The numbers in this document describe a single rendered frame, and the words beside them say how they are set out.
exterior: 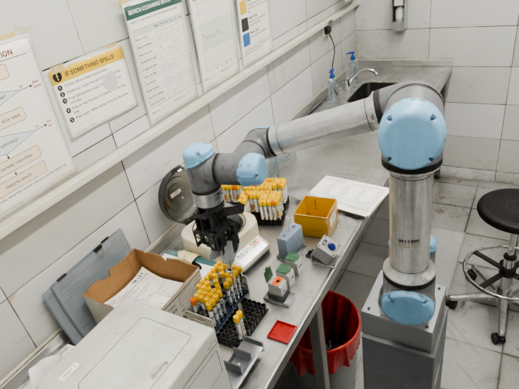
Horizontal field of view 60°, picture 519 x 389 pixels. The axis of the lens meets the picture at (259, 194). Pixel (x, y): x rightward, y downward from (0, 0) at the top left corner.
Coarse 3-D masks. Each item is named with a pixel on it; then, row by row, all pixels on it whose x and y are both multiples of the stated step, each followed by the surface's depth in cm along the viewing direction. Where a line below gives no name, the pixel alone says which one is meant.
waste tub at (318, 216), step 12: (300, 204) 172; (312, 204) 177; (324, 204) 174; (336, 204) 171; (300, 216) 166; (312, 216) 164; (324, 216) 178; (336, 216) 173; (312, 228) 167; (324, 228) 164
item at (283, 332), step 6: (276, 324) 135; (282, 324) 135; (288, 324) 134; (270, 330) 133; (276, 330) 133; (282, 330) 133; (288, 330) 133; (294, 330) 132; (270, 336) 131; (276, 336) 132; (282, 336) 131; (288, 336) 131; (282, 342) 129; (288, 342) 129
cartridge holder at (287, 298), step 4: (288, 288) 143; (268, 292) 143; (288, 292) 143; (264, 296) 144; (268, 296) 143; (272, 296) 142; (276, 296) 141; (280, 296) 140; (284, 296) 141; (288, 296) 143; (292, 296) 143; (268, 300) 144; (272, 300) 143; (276, 300) 142; (280, 300) 141; (284, 300) 141; (288, 300) 141; (292, 300) 142; (280, 304) 142; (284, 304) 141; (288, 304) 140
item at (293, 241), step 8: (296, 224) 161; (288, 232) 157; (296, 232) 158; (280, 240) 155; (288, 240) 155; (296, 240) 159; (280, 248) 157; (288, 248) 156; (296, 248) 160; (304, 248) 163; (280, 256) 160
